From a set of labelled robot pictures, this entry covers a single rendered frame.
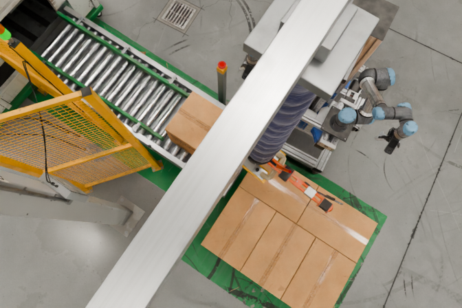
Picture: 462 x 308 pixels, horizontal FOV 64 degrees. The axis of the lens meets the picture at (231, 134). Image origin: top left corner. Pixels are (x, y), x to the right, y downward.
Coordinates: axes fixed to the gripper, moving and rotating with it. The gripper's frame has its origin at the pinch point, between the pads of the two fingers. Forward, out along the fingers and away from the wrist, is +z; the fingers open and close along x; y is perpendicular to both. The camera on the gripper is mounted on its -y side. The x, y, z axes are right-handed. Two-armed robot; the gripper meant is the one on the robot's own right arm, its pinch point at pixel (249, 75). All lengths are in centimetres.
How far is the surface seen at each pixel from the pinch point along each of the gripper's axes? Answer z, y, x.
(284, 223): 98, -66, -78
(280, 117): -85, -47, -33
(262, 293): 152, -130, -96
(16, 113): -58, -98, 81
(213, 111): 57, -19, 19
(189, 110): 57, -27, 37
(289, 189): 98, -37, -69
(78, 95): -58, -76, 60
